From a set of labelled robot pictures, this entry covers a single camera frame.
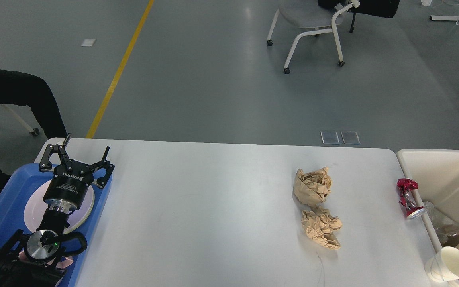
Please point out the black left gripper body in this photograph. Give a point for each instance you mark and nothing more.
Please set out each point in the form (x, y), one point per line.
(68, 187)

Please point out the pink plate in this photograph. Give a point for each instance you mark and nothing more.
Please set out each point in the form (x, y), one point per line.
(35, 209)

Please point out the small silver foil bag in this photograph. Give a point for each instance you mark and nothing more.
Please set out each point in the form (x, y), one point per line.
(446, 229)

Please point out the crushed red can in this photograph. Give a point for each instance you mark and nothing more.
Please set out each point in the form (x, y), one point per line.
(411, 209)

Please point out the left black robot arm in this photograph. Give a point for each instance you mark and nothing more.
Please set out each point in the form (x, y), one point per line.
(31, 260)

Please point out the beige plastic bin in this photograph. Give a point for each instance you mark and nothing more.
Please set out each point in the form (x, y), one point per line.
(437, 173)

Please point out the blue plastic tray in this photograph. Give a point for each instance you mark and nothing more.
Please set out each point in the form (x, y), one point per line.
(19, 189)

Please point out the person in black left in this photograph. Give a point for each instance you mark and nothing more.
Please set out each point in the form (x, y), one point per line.
(24, 89)

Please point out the white paper cup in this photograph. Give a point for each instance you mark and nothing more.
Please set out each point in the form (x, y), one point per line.
(428, 269)

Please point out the white desk leg base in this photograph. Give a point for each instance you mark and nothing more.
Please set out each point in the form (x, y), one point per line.
(458, 16)

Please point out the crumpled brown paper upper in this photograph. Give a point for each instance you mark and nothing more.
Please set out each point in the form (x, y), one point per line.
(312, 188)

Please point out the crumpled brown paper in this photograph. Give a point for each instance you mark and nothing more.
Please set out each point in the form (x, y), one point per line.
(320, 226)
(312, 188)

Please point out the crumpled brown paper lower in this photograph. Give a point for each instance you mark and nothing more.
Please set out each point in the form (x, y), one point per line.
(320, 226)

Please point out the walking person black sneakers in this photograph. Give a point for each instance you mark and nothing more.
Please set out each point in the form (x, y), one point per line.
(379, 8)

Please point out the grey white office chair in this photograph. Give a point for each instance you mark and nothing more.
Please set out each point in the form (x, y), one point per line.
(307, 14)

